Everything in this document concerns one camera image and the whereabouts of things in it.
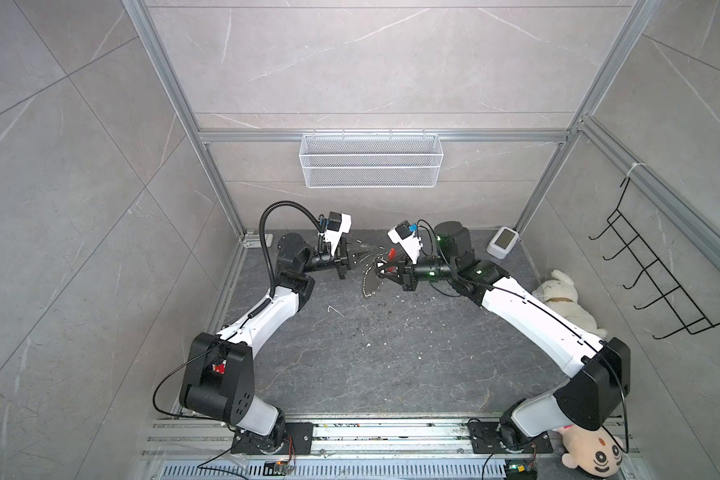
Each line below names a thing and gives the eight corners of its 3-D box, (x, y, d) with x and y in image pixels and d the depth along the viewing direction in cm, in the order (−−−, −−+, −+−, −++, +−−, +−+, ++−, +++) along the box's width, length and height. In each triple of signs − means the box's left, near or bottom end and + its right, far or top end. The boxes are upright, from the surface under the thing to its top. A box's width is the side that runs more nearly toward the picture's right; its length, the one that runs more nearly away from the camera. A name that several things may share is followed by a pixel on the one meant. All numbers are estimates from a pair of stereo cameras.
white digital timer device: (483, 250, 114) (486, 245, 112) (499, 230, 121) (502, 224, 119) (504, 261, 111) (507, 256, 108) (519, 239, 118) (522, 234, 115)
